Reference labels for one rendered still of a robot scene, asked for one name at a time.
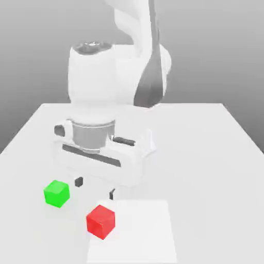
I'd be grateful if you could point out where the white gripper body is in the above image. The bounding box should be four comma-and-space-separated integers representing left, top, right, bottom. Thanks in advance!
52, 138, 146, 188

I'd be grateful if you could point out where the small green cube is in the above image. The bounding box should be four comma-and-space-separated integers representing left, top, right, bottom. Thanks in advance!
43, 179, 71, 209

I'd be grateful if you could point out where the small red cube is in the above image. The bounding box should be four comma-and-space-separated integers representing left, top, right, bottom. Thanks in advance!
86, 204, 116, 241

